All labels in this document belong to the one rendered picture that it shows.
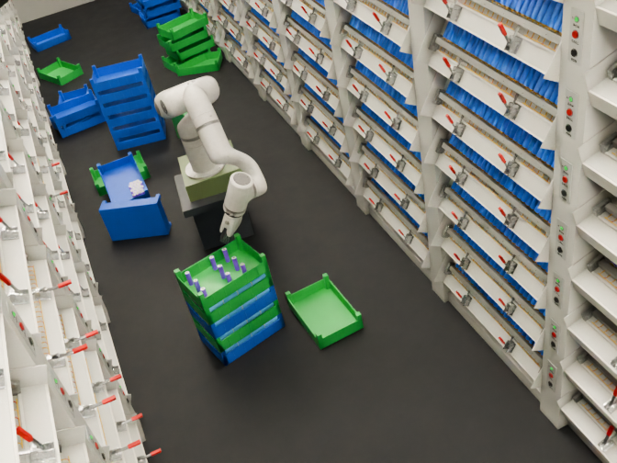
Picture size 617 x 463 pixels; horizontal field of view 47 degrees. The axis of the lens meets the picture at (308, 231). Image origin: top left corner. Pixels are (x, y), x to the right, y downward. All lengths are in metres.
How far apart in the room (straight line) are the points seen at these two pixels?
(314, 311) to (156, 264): 0.89
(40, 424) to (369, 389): 1.52
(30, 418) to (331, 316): 1.73
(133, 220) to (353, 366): 1.43
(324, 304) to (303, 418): 0.57
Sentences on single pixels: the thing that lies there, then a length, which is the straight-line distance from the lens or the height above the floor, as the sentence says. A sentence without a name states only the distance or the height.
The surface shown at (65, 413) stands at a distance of 1.58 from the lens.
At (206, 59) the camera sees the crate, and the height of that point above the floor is 0.01.
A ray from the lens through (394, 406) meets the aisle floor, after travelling 2.63.
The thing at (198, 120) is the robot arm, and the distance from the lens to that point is 2.55.
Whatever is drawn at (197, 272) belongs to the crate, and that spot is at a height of 0.33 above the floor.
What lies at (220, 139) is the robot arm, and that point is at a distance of 2.53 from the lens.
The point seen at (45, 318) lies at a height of 0.93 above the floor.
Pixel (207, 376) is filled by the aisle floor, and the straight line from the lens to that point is 2.89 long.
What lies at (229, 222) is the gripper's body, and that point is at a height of 0.58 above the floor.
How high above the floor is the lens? 2.12
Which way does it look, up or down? 39 degrees down
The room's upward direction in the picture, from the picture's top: 13 degrees counter-clockwise
